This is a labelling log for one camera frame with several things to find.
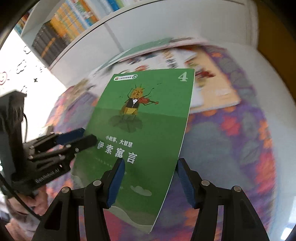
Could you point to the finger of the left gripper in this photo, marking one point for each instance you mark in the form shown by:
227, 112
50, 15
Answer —
60, 153
51, 140

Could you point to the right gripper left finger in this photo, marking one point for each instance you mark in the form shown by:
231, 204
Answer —
61, 221

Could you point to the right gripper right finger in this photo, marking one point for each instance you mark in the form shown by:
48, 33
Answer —
240, 220

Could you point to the green cricket fables book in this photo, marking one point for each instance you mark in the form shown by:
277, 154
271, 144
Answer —
140, 117

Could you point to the teal green cover book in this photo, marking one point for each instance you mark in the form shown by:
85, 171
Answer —
141, 49

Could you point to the white bucket classics book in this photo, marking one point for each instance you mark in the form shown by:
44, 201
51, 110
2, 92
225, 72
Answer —
212, 89

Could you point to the olive green history book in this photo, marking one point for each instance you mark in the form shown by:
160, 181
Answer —
77, 90

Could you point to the white picture book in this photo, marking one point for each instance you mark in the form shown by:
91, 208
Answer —
181, 45

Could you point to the person left hand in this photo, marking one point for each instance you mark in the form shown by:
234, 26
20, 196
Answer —
39, 203

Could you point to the floral quilted mat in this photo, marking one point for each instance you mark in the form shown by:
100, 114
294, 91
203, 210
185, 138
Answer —
228, 146

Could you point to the white calligraphy book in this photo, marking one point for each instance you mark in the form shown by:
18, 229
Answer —
108, 72

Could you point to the black book set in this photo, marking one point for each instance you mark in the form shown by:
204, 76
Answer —
50, 41

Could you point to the yellow orange book row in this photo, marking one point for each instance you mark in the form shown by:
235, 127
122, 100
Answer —
74, 17

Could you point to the brown wooden cabinet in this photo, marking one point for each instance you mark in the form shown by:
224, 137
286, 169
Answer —
277, 43

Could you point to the white bookshelf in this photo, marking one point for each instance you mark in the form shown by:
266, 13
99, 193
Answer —
148, 21

